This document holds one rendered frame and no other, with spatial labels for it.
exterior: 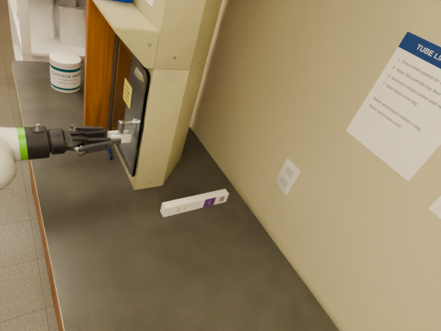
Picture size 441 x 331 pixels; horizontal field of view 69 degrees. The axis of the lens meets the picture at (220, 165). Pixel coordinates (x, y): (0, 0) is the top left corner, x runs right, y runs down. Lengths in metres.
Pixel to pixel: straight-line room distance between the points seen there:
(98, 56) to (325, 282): 1.10
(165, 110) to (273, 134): 0.39
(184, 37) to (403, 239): 0.76
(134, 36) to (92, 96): 0.53
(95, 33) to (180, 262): 0.82
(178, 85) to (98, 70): 0.42
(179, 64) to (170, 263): 0.59
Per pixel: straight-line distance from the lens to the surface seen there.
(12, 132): 1.01
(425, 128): 0.86
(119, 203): 1.15
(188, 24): 0.92
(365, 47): 0.94
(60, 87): 1.70
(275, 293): 1.08
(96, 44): 1.27
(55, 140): 1.02
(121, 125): 1.05
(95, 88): 1.35
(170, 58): 0.94
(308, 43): 1.06
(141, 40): 0.89
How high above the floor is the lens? 1.78
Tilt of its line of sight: 37 degrees down
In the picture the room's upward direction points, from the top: 20 degrees clockwise
